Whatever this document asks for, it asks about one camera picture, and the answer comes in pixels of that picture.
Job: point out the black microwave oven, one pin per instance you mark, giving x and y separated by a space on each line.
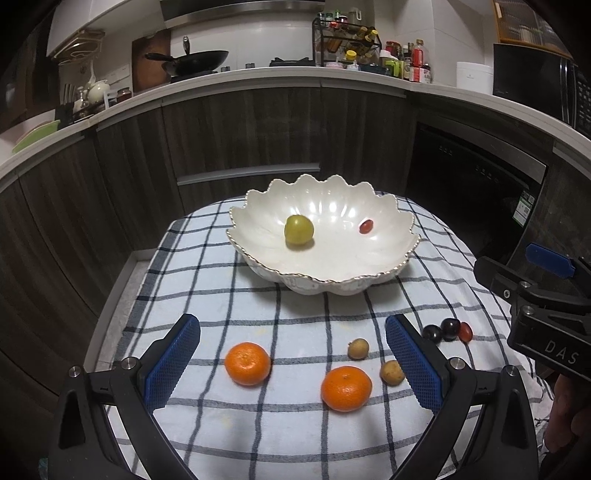
544 81

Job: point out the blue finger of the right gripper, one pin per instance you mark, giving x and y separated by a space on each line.
507 284
550 261

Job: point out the green round fruit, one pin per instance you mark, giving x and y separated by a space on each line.
298 230

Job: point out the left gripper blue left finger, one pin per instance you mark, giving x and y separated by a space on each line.
83 445

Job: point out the small red cherry tomato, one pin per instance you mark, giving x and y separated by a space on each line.
366 226

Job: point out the black wok pan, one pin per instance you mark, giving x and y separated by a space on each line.
190 63

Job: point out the white teapot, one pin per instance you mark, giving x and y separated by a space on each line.
96 92

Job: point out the range hood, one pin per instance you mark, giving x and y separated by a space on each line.
180 12

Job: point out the brown longan upper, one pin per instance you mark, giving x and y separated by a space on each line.
358 349

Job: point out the red sauce bottle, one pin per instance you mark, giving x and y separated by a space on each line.
421 71

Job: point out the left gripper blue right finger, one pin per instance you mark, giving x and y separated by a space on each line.
503 443

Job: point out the silver drawer handle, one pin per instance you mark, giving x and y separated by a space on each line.
251 171

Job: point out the brown longan lower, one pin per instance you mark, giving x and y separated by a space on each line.
391 373

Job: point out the black spice rack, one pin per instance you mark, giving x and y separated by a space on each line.
332 38

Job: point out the black built-in dishwasher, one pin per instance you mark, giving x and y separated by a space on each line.
481 186

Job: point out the brown longan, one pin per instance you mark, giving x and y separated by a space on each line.
391 373
358 349

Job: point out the person right hand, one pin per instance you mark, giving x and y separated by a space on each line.
570 413

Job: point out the black gas stove grate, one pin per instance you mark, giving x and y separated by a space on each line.
303 62

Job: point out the orange mandarin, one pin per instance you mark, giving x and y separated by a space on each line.
247 364
346 389

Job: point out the white scalloped ceramic bowl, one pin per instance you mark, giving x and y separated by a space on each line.
339 260

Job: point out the black white checked cloth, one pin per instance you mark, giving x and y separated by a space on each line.
281 429

